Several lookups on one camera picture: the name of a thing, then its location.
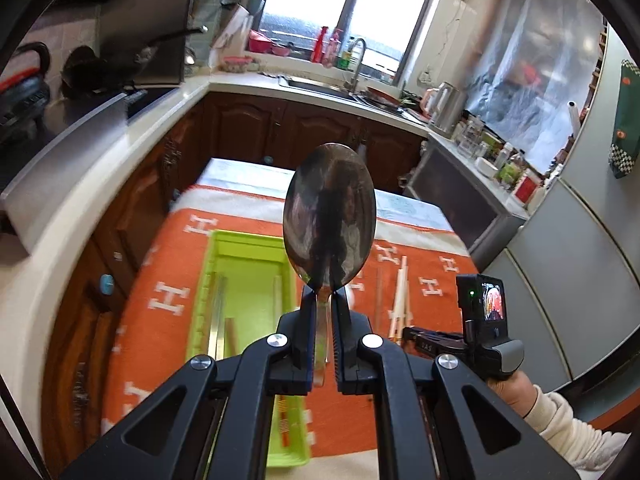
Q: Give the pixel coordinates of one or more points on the green plastic utensil tray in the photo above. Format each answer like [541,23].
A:
[245,260]

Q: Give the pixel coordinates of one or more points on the steel electric kettle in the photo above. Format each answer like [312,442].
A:
[445,107]

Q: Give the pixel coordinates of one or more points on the glass jar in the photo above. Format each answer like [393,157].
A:
[470,142]

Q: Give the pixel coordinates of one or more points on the wooden cutting board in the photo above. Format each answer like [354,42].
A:
[235,30]

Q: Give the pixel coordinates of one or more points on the red plastic bowl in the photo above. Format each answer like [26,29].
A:
[260,42]

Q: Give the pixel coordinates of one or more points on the person's right hand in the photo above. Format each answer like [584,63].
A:
[510,395]

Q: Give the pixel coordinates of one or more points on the dark brown chopstick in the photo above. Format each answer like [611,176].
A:
[232,335]

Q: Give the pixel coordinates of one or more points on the window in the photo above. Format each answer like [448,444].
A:
[350,10]

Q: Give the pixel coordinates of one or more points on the pink bottle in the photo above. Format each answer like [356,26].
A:
[334,47]

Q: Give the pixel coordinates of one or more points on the person's right forearm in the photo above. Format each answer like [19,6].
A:
[575,435]

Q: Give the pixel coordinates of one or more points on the red bottle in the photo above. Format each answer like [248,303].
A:
[320,45]

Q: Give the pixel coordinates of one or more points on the stainless steel splash panel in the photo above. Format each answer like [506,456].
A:
[65,160]

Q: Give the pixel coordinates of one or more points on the orange patterned blanket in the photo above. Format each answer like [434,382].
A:
[160,260]

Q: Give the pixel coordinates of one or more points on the white bowl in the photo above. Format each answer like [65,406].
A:
[487,166]

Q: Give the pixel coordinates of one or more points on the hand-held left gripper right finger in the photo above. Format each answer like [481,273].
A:
[342,320]

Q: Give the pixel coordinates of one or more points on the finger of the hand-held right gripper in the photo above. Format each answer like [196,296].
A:
[410,334]

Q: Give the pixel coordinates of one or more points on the pale checked tablecloth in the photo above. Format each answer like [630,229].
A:
[235,172]

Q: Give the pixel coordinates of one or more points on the white kitchen countertop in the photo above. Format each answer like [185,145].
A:
[75,240]

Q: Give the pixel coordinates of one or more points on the paper towel roll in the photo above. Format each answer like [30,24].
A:
[574,120]

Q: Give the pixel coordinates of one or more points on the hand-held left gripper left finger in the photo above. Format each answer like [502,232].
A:
[302,320]

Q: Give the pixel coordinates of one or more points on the steel faucet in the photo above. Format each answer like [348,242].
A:
[354,67]

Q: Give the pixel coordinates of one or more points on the green label bottle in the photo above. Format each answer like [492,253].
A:
[511,174]

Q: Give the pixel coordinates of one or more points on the white plastic bag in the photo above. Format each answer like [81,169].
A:
[362,152]

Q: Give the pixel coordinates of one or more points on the green checked oven mitt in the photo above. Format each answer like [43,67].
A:
[625,120]

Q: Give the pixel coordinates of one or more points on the steel counter cabinet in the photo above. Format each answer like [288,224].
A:
[465,200]

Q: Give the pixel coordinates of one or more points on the large steel spoon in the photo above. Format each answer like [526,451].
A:
[327,210]

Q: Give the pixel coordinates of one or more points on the white plastic bottle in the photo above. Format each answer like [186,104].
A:
[506,155]

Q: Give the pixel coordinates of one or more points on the red frying pan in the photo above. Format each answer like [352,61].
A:
[382,95]

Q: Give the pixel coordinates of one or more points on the brown wooden kitchen cabinets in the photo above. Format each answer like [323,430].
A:
[240,125]

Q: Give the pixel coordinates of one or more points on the grey refrigerator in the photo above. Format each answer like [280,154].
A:
[575,285]

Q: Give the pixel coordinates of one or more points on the blue round cabinet knob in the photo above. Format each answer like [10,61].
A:
[106,284]

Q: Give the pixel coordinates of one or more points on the steel sink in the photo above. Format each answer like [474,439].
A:
[320,85]

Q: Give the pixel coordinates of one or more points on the clear plastic sheet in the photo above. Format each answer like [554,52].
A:
[535,70]

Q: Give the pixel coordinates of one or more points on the red white canister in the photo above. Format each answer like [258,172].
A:
[526,190]

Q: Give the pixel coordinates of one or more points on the black red pressure cooker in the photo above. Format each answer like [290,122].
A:
[22,90]

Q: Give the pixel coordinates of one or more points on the red lidded container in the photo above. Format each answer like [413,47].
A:
[240,63]

